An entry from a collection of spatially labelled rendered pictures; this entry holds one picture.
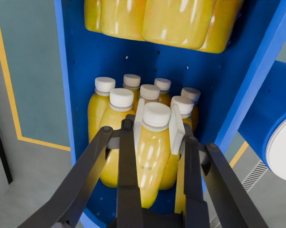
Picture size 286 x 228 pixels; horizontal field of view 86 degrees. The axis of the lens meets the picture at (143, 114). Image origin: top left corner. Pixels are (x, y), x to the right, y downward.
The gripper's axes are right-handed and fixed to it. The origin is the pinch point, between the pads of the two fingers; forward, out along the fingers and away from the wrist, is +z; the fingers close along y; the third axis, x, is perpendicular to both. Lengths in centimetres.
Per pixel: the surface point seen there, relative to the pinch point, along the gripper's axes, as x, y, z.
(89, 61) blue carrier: 2.9, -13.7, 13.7
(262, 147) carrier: -12.3, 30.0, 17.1
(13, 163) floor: -169, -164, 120
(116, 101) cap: -0.7, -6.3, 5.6
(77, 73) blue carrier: 1.4, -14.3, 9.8
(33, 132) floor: -110, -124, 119
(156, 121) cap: -0.5, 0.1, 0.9
